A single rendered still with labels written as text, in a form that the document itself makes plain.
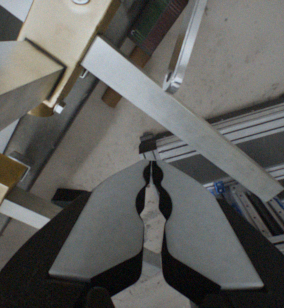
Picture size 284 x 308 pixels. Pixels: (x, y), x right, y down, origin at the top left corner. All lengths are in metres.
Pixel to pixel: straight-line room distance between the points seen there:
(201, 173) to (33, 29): 0.98
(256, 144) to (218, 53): 0.46
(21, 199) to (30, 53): 0.22
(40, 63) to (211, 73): 1.00
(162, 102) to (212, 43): 0.90
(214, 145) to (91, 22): 0.17
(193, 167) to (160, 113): 0.85
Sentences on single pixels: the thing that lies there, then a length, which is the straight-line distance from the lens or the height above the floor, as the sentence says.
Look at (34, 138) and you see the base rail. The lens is 0.44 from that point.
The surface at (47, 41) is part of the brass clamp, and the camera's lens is 0.21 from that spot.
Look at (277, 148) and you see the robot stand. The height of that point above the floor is 0.21.
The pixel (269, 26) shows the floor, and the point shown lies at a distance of 1.20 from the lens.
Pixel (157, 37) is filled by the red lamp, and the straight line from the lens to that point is 0.35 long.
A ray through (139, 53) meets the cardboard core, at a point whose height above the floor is 0.08.
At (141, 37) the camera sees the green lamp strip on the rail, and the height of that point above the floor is 0.70.
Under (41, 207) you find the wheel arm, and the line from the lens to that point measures 0.36.
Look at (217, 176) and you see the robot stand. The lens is 1.13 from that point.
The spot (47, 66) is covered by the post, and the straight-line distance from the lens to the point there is 0.19.
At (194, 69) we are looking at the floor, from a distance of 1.10.
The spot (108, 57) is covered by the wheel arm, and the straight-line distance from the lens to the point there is 0.21.
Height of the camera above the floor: 1.05
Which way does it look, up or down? 60 degrees down
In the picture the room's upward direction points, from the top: 178 degrees clockwise
